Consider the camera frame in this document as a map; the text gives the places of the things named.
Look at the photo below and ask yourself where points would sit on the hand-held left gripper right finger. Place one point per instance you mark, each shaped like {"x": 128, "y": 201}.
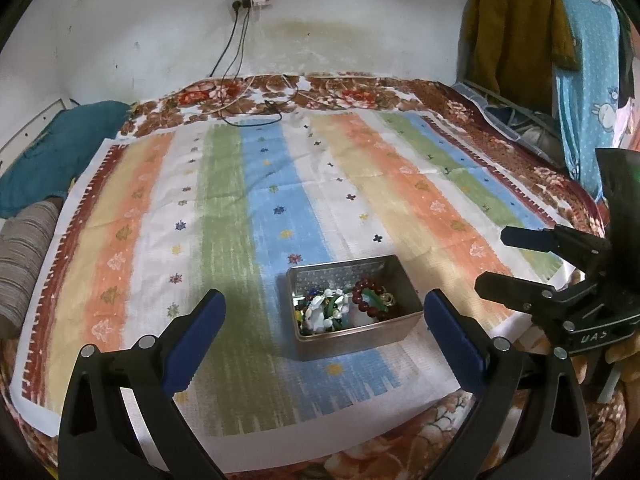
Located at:
{"x": 450, "y": 330}

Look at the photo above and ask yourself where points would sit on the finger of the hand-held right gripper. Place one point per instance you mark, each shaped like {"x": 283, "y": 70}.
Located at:
{"x": 515, "y": 290}
{"x": 540, "y": 240}

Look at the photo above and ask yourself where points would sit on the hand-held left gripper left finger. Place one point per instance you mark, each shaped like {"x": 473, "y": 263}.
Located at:
{"x": 200, "y": 330}

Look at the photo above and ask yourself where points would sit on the green bangle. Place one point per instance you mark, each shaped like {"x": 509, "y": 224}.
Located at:
{"x": 375, "y": 294}

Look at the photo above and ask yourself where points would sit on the metal tin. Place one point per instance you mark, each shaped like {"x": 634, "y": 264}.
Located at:
{"x": 350, "y": 342}

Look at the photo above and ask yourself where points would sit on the colourful striped cloth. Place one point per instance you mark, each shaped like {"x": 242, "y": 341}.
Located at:
{"x": 225, "y": 235}

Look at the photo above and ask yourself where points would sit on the blue printed cloth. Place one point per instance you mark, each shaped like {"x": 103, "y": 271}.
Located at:
{"x": 585, "y": 85}

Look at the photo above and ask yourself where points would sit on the grey striped pillow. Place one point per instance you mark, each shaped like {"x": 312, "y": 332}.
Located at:
{"x": 25, "y": 255}

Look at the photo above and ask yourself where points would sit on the mustard jacket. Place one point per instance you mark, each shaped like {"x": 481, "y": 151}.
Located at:
{"x": 515, "y": 25}

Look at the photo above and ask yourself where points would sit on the teal cloth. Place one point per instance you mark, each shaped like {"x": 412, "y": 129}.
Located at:
{"x": 60, "y": 150}

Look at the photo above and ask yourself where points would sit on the floral blanket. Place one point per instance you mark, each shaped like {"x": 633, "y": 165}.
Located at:
{"x": 350, "y": 92}

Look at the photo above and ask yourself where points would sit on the wall power strip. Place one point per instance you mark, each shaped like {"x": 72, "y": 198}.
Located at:
{"x": 255, "y": 0}

